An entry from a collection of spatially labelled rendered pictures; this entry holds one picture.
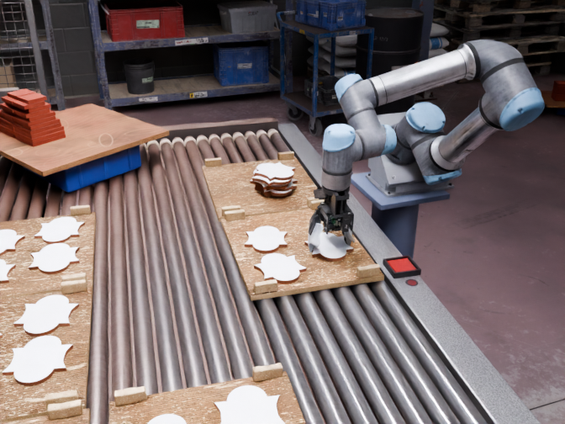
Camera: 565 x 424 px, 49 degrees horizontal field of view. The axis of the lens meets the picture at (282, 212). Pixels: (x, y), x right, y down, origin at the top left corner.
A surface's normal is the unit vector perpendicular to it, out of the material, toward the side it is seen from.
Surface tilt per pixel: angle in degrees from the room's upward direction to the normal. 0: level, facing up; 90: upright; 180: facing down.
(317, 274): 0
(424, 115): 38
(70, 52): 90
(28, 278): 0
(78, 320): 0
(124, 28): 90
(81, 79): 90
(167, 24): 90
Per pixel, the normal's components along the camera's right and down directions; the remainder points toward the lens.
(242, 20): 0.43, 0.51
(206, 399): 0.00, -0.89
